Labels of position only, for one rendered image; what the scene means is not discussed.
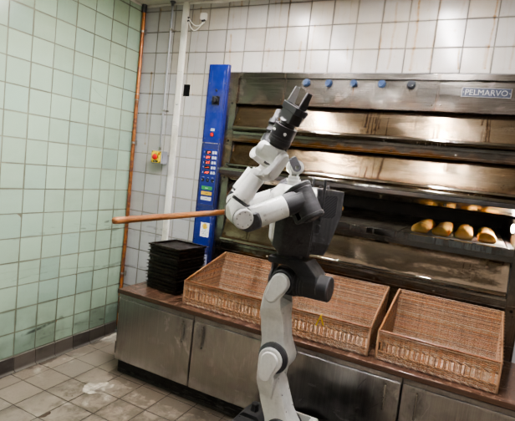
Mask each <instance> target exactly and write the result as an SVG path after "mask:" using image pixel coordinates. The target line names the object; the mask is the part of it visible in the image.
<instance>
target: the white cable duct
mask: <svg viewBox="0 0 515 421"><path fill-rule="evenodd" d="M189 12H190V2H184V3H183V13H182V21H181V39H180V48H179V58H178V67H177V76H176V93H175V103H174V112H173V120H172V130H171V147H170V157H169V166H168V175H167V184H166V202H165V211H164V214H166V213H171V199H172V190H173V180H174V172H175V163H176V146H177V136H178V128H179V118H180V109H181V92H182V83H183V74H184V65H185V56H186V39H187V29H188V22H187V20H189V19H188V18H187V17H189ZM169 225H170V220H163V229H162V238H161V240H162V241H167V240H168V234H169Z"/></svg>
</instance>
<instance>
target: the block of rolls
mask: <svg viewBox="0 0 515 421"><path fill-rule="evenodd" d="M435 226H436V223H435V222H434V221H433V220H431V219H424V220H423V221H420V222H417V223H415V224H414V225H413V226H412V227H411V230H412V231H415V232H420V233H427V232H428V231H429V230H430V229H432V228H434V227H435ZM454 229H455V226H454V225H453V224H452V223H451V222H448V221H445V222H442V223H440V224H439V225H438V226H437V227H435V228H434V229H433V230H432V234H433V235H436V236H449V235H450V234H451V232H452V231H453V230H454ZM477 232H478V233H477V240H478V241H480V242H485V243H491V244H495V243H496V242H497V238H496V237H495V233H494V231H493V230H492V229H491V228H488V227H481V228H480V229H479V230H478V231H477ZM473 233H474V230H473V228H472V227H471V226H470V225H468V224H463V225H460V226H459V227H458V229H457V231H456V233H455V238H458V239H463V240H472V238H473Z"/></svg>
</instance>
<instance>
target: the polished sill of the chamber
mask: <svg viewBox="0 0 515 421"><path fill-rule="evenodd" d="M336 228H337V229H342V230H347V231H357V232H362V233H367V234H372V235H377V236H387V237H392V238H397V239H402V240H408V241H417V242H422V243H427V244H433V245H438V246H448V247H453V248H458V249H463V250H469V251H478V252H483V253H488V254H493V255H499V256H508V257H513V256H514V249H510V248H504V247H499V246H489V245H483V244H478V243H472V242H467V241H457V240H452V239H446V238H440V237H435V236H425V235H420V234H415V233H409V232H403V231H393V230H388V229H383V228H377V227H372V226H362V225H356V224H351V223H346V222H340V221H339V223H338V225H337V227H336Z"/></svg>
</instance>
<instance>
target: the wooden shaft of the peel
mask: <svg viewBox="0 0 515 421"><path fill-rule="evenodd" d="M220 215H225V213H224V210H204V211H192V212H179V213H166V214H154V215H142V216H117V217H113V218H112V223H113V224H125V223H135V222H144V221H163V220H173V219H182V218H192V217H202V216H220Z"/></svg>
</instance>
